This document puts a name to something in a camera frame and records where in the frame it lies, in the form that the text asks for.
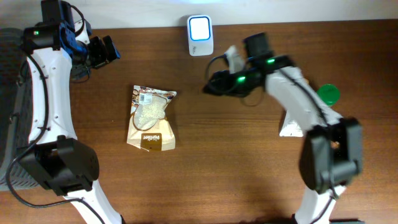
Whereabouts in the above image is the white tube gold cap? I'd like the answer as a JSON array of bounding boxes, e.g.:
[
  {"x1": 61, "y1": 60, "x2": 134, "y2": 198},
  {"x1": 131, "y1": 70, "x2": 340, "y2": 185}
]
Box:
[{"x1": 279, "y1": 111, "x2": 303, "y2": 138}]

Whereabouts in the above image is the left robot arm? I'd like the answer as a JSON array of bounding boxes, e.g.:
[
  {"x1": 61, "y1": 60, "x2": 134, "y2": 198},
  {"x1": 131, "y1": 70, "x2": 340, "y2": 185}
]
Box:
[{"x1": 15, "y1": 1, "x2": 124, "y2": 223}]

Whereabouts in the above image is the green lid jar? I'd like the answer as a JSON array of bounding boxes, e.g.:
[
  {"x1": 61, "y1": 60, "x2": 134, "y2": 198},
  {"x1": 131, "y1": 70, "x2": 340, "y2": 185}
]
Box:
[{"x1": 317, "y1": 84, "x2": 341, "y2": 106}]

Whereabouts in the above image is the grey perforated plastic basket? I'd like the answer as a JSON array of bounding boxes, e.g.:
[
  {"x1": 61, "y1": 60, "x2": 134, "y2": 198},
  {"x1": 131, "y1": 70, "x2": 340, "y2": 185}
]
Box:
[{"x1": 1, "y1": 28, "x2": 32, "y2": 191}]

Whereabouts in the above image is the beige grain pouch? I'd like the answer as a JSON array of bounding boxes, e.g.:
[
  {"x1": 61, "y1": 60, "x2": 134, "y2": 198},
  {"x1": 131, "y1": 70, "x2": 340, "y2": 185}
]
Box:
[{"x1": 127, "y1": 85, "x2": 177, "y2": 151}]

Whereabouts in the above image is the white barcode scanner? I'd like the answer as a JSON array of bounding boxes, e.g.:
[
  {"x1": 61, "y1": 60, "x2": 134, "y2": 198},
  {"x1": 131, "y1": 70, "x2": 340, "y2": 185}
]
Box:
[{"x1": 187, "y1": 15, "x2": 214, "y2": 57}]

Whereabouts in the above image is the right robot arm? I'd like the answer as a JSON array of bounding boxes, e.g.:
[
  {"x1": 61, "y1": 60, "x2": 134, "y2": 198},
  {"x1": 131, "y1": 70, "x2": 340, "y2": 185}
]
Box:
[{"x1": 203, "y1": 32, "x2": 363, "y2": 223}]

